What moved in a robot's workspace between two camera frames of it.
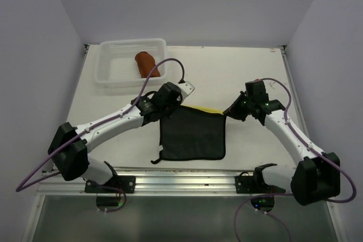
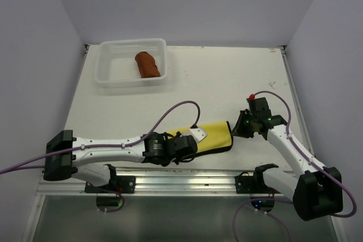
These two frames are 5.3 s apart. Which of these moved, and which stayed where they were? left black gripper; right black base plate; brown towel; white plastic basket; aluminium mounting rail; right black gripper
Moved: right black gripper; left black gripper
Stayed: aluminium mounting rail; brown towel; right black base plate; white plastic basket
